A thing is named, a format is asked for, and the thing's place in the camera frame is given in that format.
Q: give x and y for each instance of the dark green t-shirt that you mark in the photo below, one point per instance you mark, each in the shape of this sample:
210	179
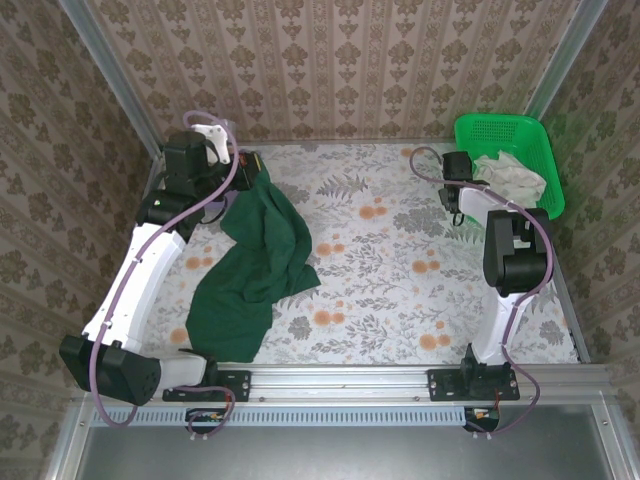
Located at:
240	300

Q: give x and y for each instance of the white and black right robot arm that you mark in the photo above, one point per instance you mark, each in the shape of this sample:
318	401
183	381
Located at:
500	320

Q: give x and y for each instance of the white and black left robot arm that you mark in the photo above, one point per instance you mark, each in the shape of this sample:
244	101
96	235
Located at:
145	280

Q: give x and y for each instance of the cream white t-shirt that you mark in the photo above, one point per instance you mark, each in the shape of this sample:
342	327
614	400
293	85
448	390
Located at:
510	175

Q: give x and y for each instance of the green plastic basket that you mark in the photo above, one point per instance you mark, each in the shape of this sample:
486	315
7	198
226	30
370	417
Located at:
540	150

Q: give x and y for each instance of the small black connector board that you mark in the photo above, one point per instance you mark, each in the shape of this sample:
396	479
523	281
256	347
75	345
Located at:
482	419
205	420

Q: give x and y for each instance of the grey sheet metal shelf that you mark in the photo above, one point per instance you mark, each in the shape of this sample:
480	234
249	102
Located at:
350	455

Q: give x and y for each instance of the aluminium frame post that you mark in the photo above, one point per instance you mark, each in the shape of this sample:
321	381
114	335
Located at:
110	75
565	55

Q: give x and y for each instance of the thin aluminium table edge rail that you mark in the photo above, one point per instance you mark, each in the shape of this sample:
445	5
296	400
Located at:
572	320

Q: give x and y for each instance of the long aluminium mounting rail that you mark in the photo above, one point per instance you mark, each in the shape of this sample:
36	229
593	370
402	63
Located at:
340	385

